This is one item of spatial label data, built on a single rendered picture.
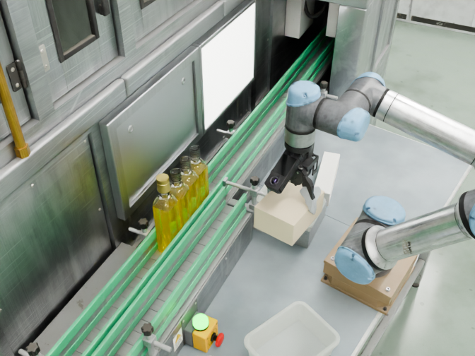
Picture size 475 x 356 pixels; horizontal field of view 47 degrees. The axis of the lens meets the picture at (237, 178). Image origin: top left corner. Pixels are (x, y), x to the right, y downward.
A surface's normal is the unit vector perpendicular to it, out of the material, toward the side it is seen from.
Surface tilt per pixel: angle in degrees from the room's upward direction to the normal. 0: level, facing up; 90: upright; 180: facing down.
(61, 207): 91
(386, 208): 7
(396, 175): 0
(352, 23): 90
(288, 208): 0
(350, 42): 90
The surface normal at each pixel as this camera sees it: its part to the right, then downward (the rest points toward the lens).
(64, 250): 0.90, 0.27
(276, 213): 0.00, -0.76
